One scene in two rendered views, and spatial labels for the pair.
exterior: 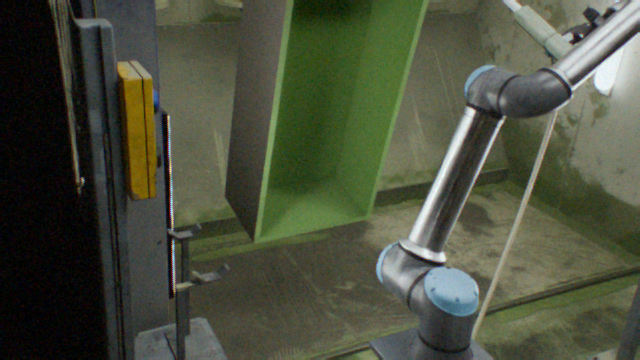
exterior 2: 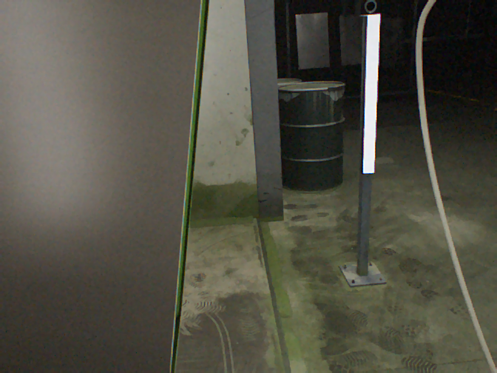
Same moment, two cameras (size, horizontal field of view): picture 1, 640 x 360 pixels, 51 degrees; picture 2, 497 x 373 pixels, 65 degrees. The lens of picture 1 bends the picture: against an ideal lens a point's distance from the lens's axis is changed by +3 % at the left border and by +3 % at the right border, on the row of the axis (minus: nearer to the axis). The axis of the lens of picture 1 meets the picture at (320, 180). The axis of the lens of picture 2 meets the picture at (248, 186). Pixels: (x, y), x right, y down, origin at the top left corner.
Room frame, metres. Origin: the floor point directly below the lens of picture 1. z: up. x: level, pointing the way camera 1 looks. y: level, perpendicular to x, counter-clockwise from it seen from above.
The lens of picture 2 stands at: (2.07, 0.54, 1.24)
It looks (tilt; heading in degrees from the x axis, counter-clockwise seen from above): 20 degrees down; 297
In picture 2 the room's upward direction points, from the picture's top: 4 degrees counter-clockwise
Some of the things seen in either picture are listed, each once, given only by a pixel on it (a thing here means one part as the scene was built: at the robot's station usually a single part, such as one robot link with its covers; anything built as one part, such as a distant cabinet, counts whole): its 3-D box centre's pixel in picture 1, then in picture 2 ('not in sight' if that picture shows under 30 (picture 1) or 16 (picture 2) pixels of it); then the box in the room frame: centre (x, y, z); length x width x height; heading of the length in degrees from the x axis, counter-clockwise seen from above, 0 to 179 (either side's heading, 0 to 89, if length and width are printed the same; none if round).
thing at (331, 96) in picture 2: not in sight; (310, 136); (3.08, -2.74, 0.44); 0.59 x 0.58 x 0.89; 133
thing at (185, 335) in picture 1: (188, 308); not in sight; (1.30, 0.29, 0.95); 0.26 x 0.15 x 0.32; 29
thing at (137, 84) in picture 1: (134, 131); not in sight; (1.24, 0.38, 1.42); 0.12 x 0.06 x 0.26; 29
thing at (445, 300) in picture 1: (446, 305); not in sight; (1.56, -0.38, 0.83); 0.17 x 0.15 x 0.18; 32
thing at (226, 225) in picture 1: (335, 207); not in sight; (3.52, -0.10, 0.11); 2.70 x 0.02 x 0.13; 119
